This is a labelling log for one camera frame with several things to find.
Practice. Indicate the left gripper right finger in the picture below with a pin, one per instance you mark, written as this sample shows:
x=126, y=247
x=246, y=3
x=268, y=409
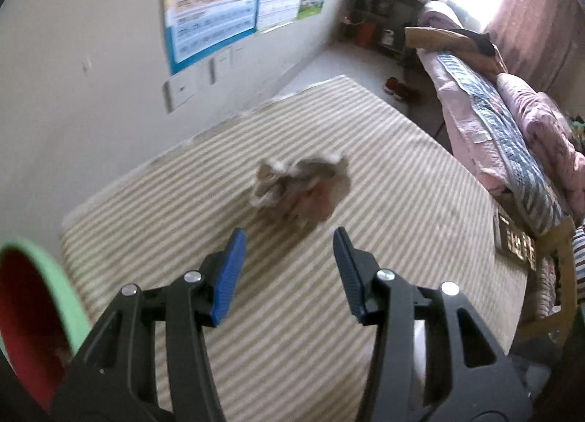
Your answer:
x=434, y=357

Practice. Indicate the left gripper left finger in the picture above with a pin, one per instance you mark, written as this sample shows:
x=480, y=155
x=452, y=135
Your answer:
x=146, y=359

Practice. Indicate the green red trash bin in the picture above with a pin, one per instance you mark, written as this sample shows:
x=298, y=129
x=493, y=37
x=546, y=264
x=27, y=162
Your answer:
x=43, y=322

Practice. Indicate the black gold box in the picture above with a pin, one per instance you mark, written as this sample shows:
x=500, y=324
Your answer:
x=514, y=243

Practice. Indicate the wooden chair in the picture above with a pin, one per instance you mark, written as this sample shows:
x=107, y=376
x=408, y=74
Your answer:
x=551, y=297

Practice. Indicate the blue plaid blanket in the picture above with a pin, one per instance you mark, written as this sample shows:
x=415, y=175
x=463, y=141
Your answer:
x=536, y=200

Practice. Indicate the brown crumpled wrapper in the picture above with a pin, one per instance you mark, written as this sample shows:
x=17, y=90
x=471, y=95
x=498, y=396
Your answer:
x=304, y=192

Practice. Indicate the bed with pink bedding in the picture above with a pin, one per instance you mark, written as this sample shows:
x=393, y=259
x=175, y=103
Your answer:
x=544, y=129

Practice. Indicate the red slippers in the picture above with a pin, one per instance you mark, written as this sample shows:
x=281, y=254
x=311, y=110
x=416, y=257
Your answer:
x=398, y=89

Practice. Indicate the brown pillow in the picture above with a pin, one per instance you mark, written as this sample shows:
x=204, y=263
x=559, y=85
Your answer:
x=475, y=49

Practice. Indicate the brown striped curtain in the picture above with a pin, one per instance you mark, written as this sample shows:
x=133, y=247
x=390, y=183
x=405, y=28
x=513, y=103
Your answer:
x=538, y=39

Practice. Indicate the dark storage shelf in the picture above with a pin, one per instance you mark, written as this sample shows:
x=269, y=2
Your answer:
x=381, y=23

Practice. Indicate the white wall socket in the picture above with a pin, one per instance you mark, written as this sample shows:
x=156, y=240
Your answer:
x=178, y=89

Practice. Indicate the white wall switch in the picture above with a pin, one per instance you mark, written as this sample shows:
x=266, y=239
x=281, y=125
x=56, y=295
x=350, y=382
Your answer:
x=220, y=65

